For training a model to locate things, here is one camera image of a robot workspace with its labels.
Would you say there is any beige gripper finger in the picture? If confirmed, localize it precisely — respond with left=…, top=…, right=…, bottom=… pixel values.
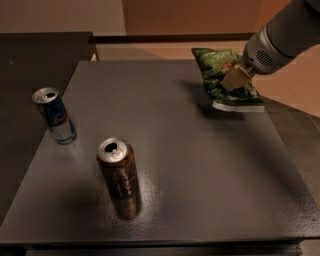
left=221, top=64, right=255, bottom=91

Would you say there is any green jalapeno chip bag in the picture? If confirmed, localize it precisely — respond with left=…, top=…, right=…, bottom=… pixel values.
left=191, top=48, right=265, bottom=112

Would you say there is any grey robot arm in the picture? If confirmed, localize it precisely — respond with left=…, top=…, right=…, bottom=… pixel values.
left=221, top=0, right=320, bottom=91

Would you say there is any tall brown drink can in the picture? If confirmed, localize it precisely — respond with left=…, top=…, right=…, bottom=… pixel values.
left=97, top=137, right=141, bottom=220

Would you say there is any blue silver energy drink can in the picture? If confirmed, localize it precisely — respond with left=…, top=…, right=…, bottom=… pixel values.
left=32, top=87, right=77, bottom=144

